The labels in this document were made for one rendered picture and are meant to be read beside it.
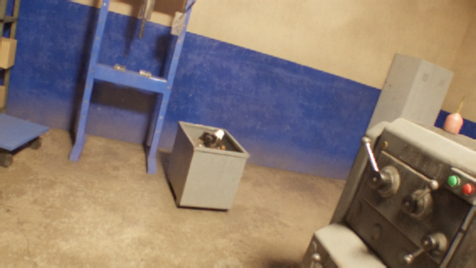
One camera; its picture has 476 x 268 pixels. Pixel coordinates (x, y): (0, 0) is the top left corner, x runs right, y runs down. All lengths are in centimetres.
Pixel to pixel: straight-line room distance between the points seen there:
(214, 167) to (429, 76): 297
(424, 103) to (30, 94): 452
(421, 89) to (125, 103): 347
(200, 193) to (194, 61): 162
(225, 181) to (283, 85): 175
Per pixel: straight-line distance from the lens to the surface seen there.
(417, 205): 125
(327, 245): 149
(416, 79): 462
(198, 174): 282
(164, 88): 343
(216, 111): 411
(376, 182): 137
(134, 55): 390
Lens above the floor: 144
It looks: 15 degrees down
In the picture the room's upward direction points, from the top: 17 degrees clockwise
